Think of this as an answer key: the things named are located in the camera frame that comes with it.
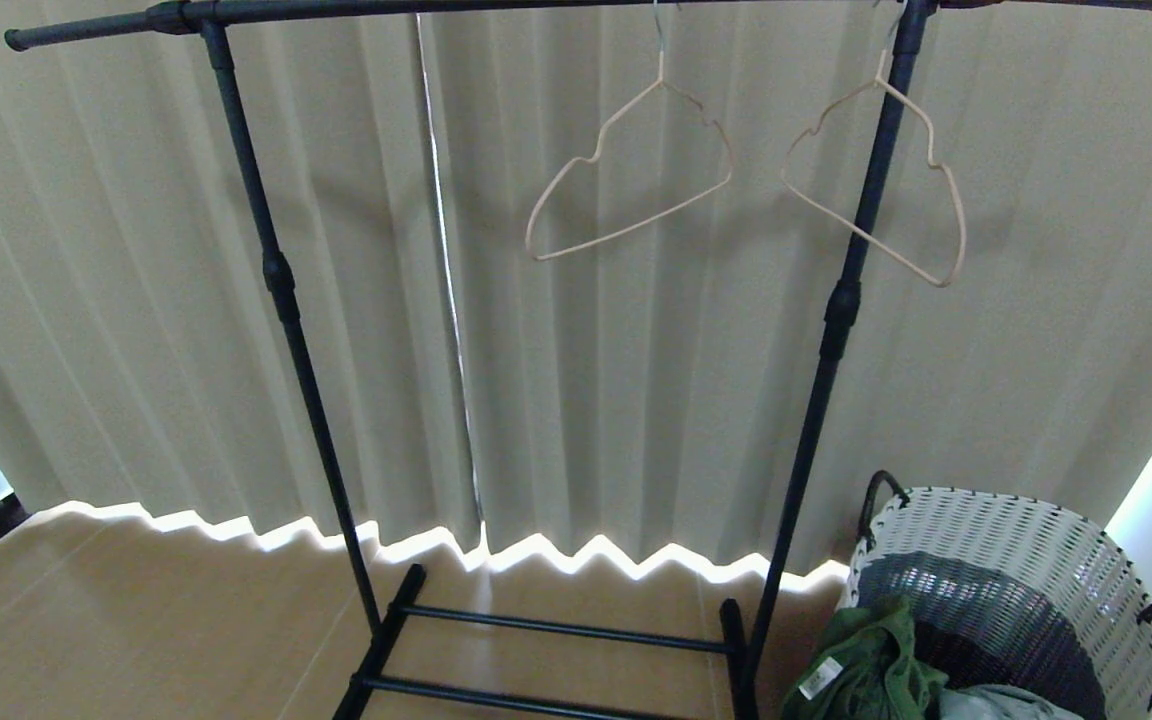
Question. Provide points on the green garment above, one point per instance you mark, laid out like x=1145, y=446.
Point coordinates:
x=871, y=660

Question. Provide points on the pink clothes hanger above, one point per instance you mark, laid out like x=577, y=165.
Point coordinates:
x=911, y=265
x=661, y=70

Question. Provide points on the pale grey shorts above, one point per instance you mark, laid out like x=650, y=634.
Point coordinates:
x=1006, y=703

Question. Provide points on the black clothes rack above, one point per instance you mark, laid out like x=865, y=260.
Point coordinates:
x=281, y=285

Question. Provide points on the white laundry basket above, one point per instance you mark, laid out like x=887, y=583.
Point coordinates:
x=996, y=525

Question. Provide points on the beige curtain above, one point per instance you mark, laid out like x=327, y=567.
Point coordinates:
x=136, y=300

